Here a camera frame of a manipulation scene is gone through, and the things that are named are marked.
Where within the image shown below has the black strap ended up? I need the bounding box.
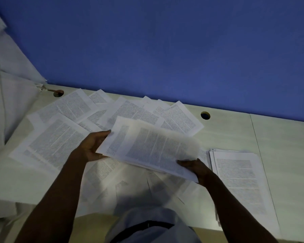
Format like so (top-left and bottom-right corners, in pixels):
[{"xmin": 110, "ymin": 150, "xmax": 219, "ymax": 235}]
[{"xmin": 110, "ymin": 221, "xmax": 175, "ymax": 243}]

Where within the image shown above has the spread of printed papers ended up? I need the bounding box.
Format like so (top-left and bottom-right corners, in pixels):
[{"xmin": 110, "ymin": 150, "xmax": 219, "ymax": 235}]
[{"xmin": 9, "ymin": 88, "xmax": 209, "ymax": 218}]

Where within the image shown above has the person's right hand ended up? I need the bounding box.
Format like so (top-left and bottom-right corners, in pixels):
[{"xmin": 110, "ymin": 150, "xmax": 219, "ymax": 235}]
[{"xmin": 176, "ymin": 158, "xmax": 213, "ymax": 188}]

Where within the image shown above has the white shirt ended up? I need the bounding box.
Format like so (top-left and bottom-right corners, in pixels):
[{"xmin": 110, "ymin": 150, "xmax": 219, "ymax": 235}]
[{"xmin": 105, "ymin": 207, "xmax": 202, "ymax": 243}]

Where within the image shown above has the neat stack of printed sheets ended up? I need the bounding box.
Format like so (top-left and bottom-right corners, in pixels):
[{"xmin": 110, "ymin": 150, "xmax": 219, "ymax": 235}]
[{"xmin": 209, "ymin": 149, "xmax": 281, "ymax": 237}]

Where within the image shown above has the person's left hand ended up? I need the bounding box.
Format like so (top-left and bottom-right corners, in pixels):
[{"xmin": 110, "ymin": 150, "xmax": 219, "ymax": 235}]
[{"xmin": 77, "ymin": 130, "xmax": 112, "ymax": 162}]

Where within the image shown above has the person's right forearm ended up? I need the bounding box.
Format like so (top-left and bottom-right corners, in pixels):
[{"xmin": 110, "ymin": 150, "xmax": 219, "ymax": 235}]
[{"xmin": 204, "ymin": 172, "xmax": 279, "ymax": 243}]

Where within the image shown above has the person's left forearm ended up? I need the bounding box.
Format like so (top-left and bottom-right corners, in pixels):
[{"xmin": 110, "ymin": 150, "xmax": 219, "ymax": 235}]
[{"xmin": 15, "ymin": 152, "xmax": 92, "ymax": 243}]

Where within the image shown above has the printed paper bundle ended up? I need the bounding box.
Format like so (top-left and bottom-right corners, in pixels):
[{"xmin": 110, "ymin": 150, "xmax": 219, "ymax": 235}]
[{"xmin": 96, "ymin": 115, "xmax": 201, "ymax": 184}]

